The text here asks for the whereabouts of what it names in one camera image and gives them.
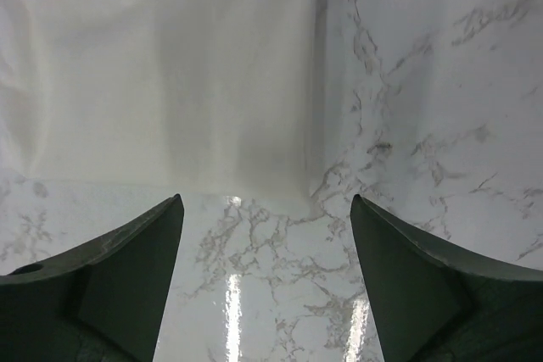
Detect white t shirt red print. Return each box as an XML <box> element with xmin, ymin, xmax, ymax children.
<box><xmin>1</xmin><ymin>0</ymin><xmax>317</xmax><ymax>214</ymax></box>

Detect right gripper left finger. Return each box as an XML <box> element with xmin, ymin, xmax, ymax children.
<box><xmin>1</xmin><ymin>195</ymin><xmax>183</xmax><ymax>361</ymax></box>

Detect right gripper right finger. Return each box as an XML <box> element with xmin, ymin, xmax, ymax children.
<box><xmin>350</xmin><ymin>195</ymin><xmax>542</xmax><ymax>361</ymax></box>

